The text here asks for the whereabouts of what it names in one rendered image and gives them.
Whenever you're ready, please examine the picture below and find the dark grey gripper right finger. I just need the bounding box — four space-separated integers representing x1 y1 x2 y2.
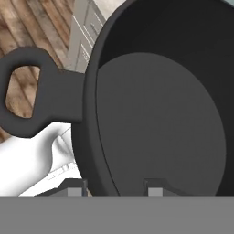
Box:
143 177 197 197

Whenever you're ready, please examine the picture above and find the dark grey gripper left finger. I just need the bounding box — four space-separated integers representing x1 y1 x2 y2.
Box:
35 178 90 197

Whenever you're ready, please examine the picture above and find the black frying pan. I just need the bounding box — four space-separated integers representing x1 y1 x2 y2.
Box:
0 0 234 197

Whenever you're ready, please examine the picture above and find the grey cupboard run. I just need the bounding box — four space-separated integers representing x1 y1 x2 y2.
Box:
66 0 108 74

